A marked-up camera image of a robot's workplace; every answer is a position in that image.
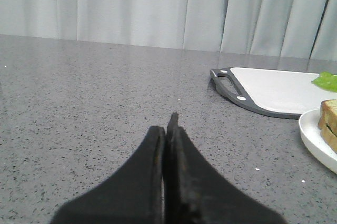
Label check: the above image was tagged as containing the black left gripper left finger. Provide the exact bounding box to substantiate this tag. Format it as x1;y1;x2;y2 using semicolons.
51;126;165;223

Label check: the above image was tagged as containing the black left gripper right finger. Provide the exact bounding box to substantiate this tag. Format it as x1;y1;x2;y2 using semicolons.
164;113;286;223

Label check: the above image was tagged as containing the green lettuce leaf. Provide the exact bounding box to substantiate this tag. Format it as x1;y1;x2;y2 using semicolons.
312;72;337;93

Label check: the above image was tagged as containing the bread slice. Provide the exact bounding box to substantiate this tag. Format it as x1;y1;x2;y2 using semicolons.
318;118;337;152
318;99;336;132

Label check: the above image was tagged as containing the white round plate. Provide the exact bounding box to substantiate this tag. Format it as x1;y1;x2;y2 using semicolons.
298;109;336;173

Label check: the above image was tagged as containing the white and grey cutting board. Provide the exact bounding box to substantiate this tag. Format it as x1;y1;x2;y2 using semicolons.
210;67;336;119

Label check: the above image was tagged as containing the white curtain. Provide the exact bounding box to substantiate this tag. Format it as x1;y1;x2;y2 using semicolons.
1;0;336;60

